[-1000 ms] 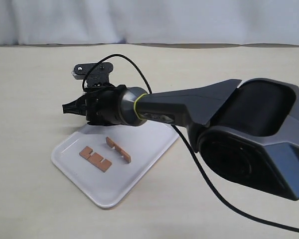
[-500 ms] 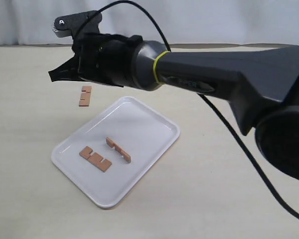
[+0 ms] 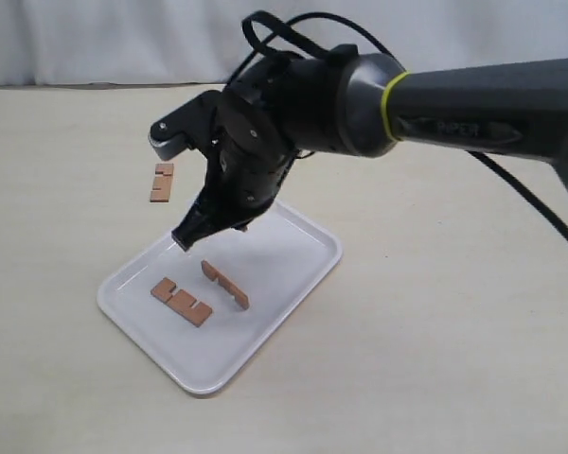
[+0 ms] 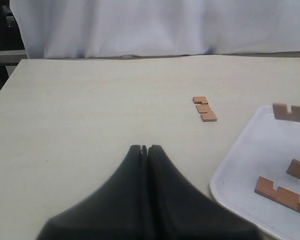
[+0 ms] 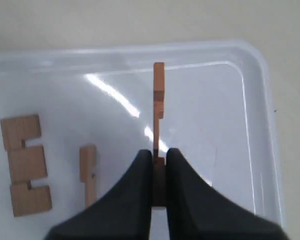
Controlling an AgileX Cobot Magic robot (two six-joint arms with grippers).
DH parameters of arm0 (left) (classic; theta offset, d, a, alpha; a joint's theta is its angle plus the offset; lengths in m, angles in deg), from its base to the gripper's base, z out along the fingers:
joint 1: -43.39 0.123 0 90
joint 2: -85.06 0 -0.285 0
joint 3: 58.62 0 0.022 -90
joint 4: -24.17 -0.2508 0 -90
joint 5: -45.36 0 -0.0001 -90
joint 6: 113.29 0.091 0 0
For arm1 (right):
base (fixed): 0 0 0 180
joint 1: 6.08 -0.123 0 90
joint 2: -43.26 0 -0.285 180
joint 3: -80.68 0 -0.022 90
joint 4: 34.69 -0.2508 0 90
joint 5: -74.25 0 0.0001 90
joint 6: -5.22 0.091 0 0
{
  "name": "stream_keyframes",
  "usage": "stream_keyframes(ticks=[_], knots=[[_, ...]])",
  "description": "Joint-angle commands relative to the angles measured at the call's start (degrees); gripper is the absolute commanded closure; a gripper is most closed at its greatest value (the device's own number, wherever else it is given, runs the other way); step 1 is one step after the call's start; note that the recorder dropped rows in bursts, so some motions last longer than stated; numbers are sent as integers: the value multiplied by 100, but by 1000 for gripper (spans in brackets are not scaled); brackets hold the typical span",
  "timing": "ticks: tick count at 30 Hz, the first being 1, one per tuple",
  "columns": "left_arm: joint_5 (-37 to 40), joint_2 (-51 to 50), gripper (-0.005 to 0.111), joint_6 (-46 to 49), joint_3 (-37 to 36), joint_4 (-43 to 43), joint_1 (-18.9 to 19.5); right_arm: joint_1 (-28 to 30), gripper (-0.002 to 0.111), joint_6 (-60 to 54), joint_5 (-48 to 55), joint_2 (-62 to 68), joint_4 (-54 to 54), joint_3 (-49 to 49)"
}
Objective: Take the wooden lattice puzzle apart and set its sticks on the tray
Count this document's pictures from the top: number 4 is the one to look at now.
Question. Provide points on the notched wooden piece pair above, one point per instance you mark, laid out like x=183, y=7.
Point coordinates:
x=281, y=112

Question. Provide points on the white backdrop cloth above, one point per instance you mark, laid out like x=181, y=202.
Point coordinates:
x=56, y=29

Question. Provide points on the dark equipment behind table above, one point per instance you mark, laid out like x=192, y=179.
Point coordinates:
x=10, y=37

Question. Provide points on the white plastic tray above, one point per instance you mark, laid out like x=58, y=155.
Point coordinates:
x=265, y=148

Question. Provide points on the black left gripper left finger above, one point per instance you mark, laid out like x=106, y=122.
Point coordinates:
x=118, y=210

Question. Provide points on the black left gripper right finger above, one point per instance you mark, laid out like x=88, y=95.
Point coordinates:
x=183, y=213

